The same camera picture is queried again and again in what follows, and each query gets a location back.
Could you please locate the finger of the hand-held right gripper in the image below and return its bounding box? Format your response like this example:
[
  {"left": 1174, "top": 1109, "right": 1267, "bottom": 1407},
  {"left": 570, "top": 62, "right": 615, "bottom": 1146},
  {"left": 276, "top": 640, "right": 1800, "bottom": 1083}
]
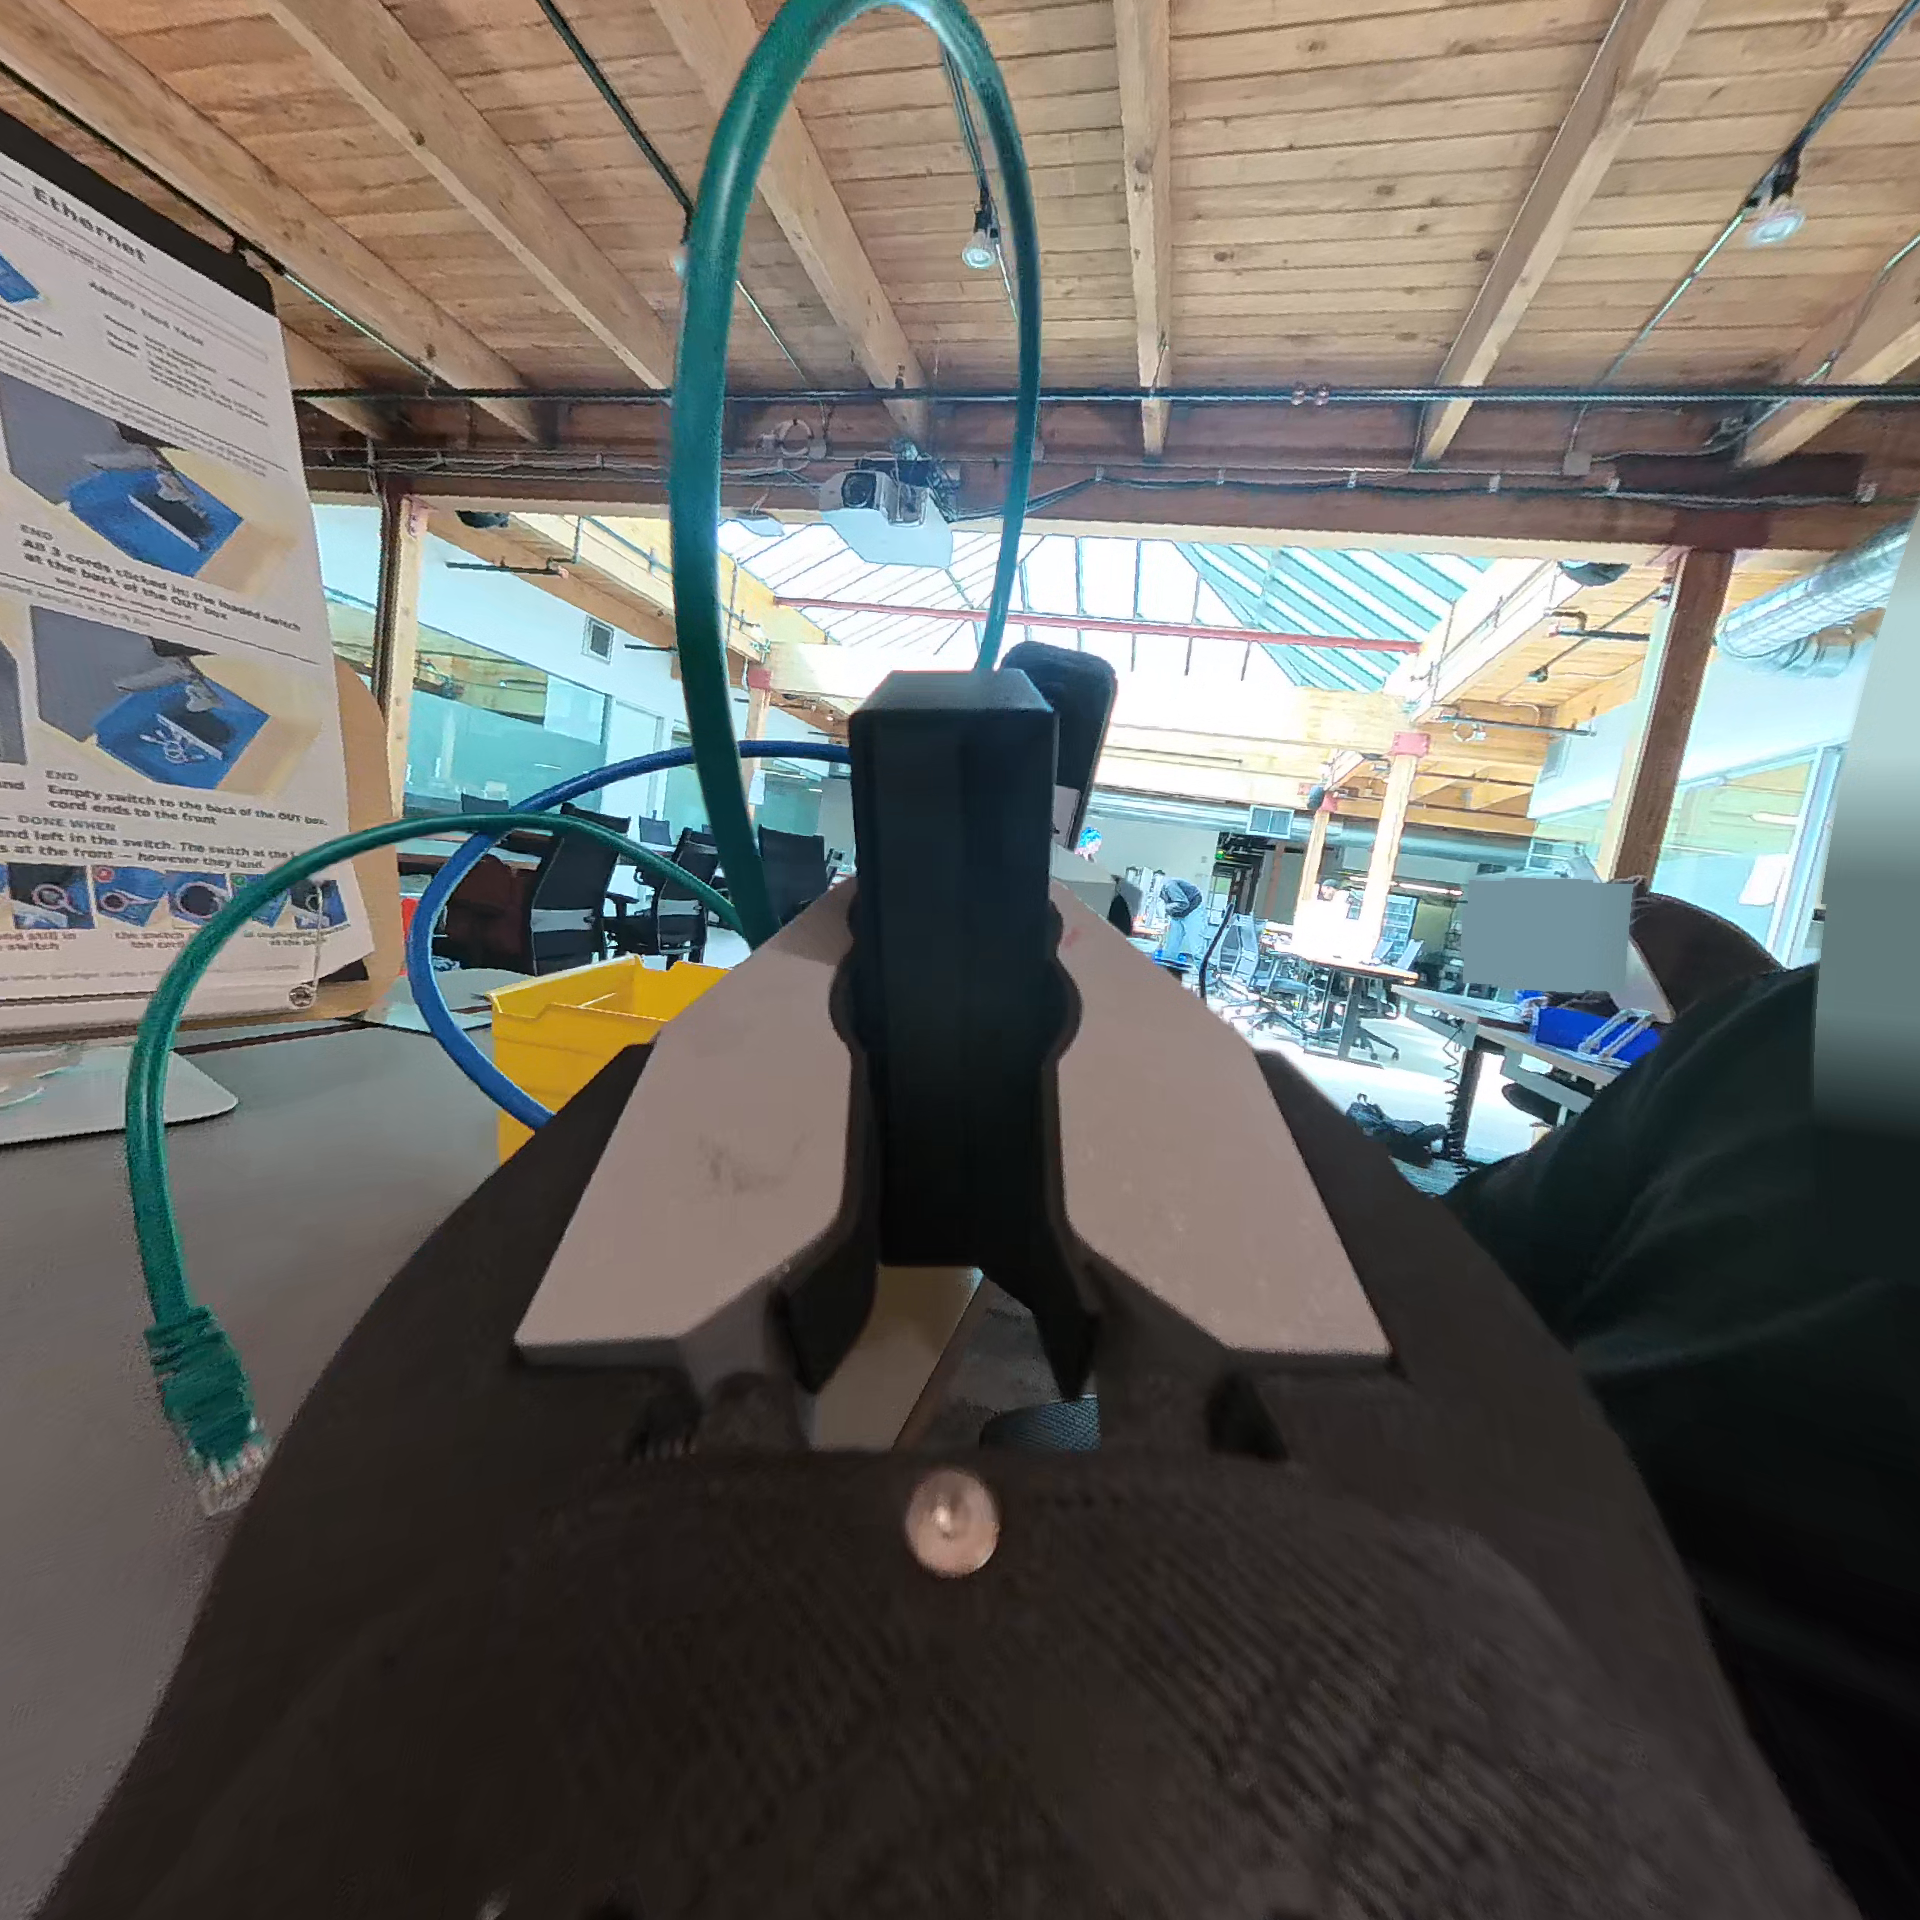
[{"left": 1056, "top": 856, "right": 1151, "bottom": 935}]

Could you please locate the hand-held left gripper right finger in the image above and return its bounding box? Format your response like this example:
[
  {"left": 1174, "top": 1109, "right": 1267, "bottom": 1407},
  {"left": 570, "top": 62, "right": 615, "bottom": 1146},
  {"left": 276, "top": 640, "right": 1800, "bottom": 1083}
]
[{"left": 1027, "top": 878, "right": 1395, "bottom": 1405}]

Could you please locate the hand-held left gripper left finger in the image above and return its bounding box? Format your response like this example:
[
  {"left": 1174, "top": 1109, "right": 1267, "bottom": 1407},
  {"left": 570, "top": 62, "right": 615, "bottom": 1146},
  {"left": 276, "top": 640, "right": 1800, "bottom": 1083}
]
[{"left": 514, "top": 885, "right": 887, "bottom": 1391}]

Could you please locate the yellow plastic bin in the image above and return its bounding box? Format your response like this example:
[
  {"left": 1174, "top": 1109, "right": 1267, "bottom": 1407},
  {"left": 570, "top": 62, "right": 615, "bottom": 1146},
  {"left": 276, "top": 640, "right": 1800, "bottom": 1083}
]
[{"left": 490, "top": 960, "right": 737, "bottom": 1165}]

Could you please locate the blue ethernet cable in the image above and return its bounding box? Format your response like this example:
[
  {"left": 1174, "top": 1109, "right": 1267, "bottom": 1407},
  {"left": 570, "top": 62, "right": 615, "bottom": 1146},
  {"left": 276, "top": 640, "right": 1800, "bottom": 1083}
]
[{"left": 407, "top": 738, "right": 856, "bottom": 1130}]

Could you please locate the green ethernet cable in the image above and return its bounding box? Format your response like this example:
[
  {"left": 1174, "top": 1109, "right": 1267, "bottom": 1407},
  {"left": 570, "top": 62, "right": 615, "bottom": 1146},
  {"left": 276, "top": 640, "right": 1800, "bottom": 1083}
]
[{"left": 129, "top": 0, "right": 1046, "bottom": 1518}]

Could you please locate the black office chair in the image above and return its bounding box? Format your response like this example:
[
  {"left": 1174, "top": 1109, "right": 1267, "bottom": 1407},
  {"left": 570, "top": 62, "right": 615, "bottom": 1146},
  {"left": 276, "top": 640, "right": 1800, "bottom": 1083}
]
[
  {"left": 612, "top": 831, "right": 724, "bottom": 962},
  {"left": 518, "top": 816, "right": 624, "bottom": 962}
]

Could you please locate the white ceiling projector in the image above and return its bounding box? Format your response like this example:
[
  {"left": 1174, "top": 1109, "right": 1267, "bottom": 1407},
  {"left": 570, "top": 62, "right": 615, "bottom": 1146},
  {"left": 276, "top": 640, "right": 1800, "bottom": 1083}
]
[{"left": 818, "top": 463, "right": 960, "bottom": 571}]

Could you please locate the blue storage bin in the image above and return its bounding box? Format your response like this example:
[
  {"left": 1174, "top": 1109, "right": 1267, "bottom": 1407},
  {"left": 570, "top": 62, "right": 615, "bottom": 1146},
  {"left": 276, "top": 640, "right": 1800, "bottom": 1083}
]
[{"left": 1537, "top": 1006, "right": 1664, "bottom": 1066}]

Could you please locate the tan cardboard panel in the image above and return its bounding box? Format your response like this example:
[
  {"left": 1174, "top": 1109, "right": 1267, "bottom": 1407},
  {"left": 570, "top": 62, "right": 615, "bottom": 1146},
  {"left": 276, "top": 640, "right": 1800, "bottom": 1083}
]
[{"left": 306, "top": 662, "right": 407, "bottom": 985}]

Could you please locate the instruction sheet stand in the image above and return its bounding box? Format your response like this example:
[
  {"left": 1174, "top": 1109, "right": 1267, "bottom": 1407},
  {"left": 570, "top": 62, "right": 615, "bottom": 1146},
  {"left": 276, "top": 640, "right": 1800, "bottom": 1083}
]
[{"left": 0, "top": 112, "right": 377, "bottom": 1150}]

